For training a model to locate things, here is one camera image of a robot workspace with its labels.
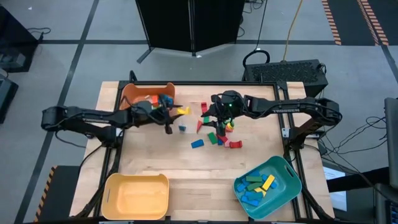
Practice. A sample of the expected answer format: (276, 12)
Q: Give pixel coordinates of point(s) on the black equipment box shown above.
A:
(7, 99)

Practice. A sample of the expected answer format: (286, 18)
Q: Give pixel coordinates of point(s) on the orange plastic bin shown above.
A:
(136, 91)

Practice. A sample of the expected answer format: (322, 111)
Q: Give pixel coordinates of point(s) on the long teal block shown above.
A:
(255, 196)

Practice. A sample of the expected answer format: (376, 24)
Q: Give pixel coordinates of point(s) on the blue arch block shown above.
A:
(168, 100)

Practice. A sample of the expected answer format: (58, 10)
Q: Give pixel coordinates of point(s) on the long blue block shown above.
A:
(241, 187)
(249, 201)
(255, 173)
(265, 177)
(273, 185)

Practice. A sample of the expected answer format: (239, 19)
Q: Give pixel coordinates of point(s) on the small orange block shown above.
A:
(229, 128)

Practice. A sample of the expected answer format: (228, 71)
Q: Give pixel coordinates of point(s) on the natural wood block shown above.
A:
(148, 97)

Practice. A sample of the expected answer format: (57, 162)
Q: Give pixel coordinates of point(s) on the teal plastic bin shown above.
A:
(286, 186)

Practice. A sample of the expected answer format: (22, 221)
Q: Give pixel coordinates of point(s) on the black equipment table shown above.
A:
(15, 37)

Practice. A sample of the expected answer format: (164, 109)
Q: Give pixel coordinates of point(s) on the black folding partition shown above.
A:
(174, 25)

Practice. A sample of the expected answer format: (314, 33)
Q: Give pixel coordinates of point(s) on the small blue block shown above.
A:
(219, 142)

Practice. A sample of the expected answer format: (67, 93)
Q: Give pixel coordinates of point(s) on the black metal beam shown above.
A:
(357, 180)

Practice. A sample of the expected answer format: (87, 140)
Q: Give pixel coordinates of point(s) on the long yellow block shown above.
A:
(268, 182)
(260, 192)

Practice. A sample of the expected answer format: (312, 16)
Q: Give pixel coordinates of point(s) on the long green block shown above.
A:
(254, 186)
(254, 179)

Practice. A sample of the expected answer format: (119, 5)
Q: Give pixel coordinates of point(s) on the black perforated computer case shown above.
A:
(286, 73)

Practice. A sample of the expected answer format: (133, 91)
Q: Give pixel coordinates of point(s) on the blue ramp block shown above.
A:
(197, 143)

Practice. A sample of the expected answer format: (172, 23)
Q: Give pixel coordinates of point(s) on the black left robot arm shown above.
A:
(93, 117)

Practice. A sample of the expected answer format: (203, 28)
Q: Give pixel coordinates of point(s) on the dark monitor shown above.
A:
(392, 140)

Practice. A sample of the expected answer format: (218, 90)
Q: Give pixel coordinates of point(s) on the white paper sheet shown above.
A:
(337, 199)

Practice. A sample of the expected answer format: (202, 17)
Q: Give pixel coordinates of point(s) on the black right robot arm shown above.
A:
(286, 107)

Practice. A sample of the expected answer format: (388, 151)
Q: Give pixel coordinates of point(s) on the black equipment case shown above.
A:
(387, 205)

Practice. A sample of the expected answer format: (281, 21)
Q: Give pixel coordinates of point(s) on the pink block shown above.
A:
(227, 144)

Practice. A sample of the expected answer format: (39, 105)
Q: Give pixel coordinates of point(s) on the green arch block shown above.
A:
(228, 121)
(155, 108)

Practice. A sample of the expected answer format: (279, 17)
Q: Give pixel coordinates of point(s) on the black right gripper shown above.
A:
(236, 107)

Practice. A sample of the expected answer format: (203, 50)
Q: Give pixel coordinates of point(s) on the black hazard-striped floor mat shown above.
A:
(345, 18)
(62, 193)

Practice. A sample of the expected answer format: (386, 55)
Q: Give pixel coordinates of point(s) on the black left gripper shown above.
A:
(146, 112)

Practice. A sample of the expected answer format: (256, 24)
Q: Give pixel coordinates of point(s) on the black aluminium table frame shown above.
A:
(199, 83)

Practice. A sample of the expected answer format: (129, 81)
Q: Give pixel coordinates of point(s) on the yellow plastic bin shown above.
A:
(135, 197)

